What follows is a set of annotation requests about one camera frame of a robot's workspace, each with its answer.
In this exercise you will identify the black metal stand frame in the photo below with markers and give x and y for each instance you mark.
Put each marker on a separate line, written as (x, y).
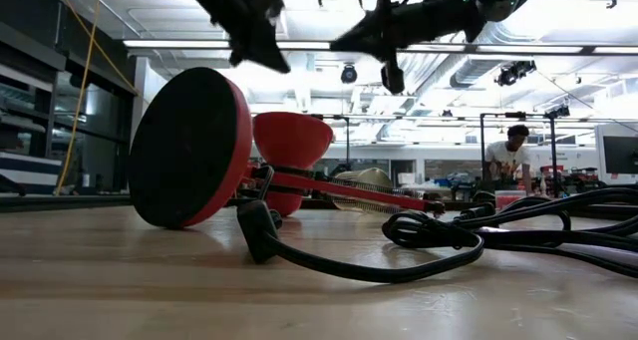
(482, 150)

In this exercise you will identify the dark storage shelf unit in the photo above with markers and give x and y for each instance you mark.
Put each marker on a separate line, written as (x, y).
(50, 130)

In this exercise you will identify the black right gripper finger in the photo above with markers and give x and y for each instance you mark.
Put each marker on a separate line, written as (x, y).
(371, 36)
(393, 78)

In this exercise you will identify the red desk lamp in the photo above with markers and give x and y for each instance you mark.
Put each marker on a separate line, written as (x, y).
(241, 130)

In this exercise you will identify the white-framed monitor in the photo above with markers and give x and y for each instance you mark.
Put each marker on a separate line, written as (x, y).
(620, 154)

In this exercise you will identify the black ceiling spotlight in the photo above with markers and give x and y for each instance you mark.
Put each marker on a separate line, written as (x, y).
(511, 75)

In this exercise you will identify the black ceiling camera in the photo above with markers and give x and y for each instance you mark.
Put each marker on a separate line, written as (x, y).
(349, 74)

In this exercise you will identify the person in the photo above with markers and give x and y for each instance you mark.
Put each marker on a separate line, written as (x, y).
(508, 155)

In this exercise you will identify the pink plastic container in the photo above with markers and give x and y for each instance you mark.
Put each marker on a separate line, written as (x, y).
(508, 200)

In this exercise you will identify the long ceiling light strip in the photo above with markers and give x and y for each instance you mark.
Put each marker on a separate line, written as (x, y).
(174, 44)

